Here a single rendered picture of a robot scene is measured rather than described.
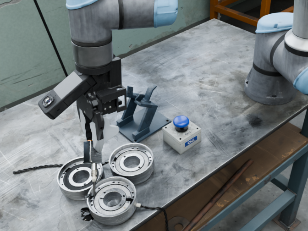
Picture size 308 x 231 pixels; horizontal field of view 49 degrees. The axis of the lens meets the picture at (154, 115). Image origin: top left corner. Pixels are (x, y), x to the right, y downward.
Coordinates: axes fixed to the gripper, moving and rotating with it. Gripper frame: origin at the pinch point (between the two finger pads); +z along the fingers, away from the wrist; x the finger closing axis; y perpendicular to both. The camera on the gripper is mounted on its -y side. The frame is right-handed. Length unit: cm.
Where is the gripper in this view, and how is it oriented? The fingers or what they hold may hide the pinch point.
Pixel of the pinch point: (91, 144)
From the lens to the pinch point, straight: 77.5
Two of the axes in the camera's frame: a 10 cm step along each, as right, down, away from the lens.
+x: -5.9, -4.8, 6.5
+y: 8.1, -3.3, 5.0
